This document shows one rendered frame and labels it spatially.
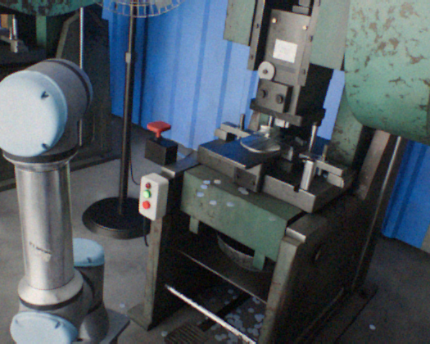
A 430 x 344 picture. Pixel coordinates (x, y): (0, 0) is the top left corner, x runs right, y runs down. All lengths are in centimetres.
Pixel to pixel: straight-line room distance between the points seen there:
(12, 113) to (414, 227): 229
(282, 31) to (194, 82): 182
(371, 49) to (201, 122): 234
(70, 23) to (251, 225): 170
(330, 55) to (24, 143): 83
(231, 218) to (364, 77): 64
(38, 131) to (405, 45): 66
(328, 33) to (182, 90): 211
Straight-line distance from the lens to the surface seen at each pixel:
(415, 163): 259
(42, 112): 74
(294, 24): 141
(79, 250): 108
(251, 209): 141
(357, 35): 101
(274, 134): 158
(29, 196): 84
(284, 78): 143
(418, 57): 98
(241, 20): 145
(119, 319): 125
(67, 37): 275
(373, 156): 170
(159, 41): 342
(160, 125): 157
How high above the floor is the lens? 130
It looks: 24 degrees down
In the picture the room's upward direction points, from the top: 8 degrees clockwise
